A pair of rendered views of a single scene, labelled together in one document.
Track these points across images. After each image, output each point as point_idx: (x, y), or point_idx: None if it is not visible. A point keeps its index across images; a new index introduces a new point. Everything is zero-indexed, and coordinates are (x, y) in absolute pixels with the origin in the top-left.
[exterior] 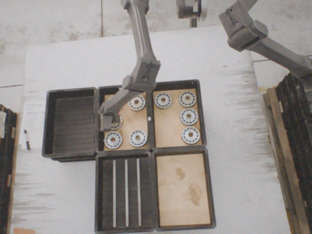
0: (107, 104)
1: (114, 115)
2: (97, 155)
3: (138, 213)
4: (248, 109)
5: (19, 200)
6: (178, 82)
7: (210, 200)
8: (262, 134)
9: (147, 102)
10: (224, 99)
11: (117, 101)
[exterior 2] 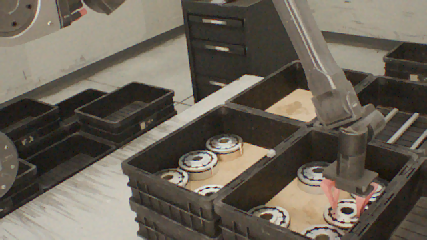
0: (335, 71)
1: (335, 169)
2: (417, 151)
3: (391, 120)
4: (97, 179)
5: None
6: (156, 176)
7: (278, 79)
8: (125, 152)
9: (247, 175)
10: (105, 206)
11: (313, 16)
